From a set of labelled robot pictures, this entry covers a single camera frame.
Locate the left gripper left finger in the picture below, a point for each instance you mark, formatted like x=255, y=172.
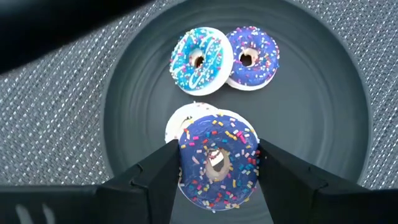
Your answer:
x=149, y=193

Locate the navy donut multicolour sprinkles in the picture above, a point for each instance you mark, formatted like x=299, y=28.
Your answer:
x=239, y=186

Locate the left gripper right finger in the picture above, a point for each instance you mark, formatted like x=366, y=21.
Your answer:
x=295, y=196

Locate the dark grey round plate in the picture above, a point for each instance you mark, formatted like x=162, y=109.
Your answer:
x=311, y=93

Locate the small blue white-drizzle donut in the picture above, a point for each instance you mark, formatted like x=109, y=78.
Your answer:
x=183, y=74

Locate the violet donut pink white sprinkles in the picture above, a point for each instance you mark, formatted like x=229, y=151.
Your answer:
x=264, y=71

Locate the grey woven placemat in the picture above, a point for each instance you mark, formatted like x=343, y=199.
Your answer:
x=46, y=124

